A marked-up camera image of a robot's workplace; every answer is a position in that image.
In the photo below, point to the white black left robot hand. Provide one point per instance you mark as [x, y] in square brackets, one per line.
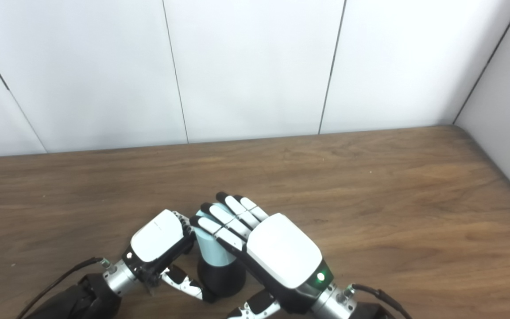
[157, 237]

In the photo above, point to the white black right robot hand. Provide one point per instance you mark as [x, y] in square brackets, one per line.
[281, 252]

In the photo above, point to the black plastic nozzle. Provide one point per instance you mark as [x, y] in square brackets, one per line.
[222, 279]

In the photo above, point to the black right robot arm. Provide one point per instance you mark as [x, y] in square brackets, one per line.
[334, 305]

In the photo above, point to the black wall panel hinge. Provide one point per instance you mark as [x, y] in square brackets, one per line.
[2, 81]

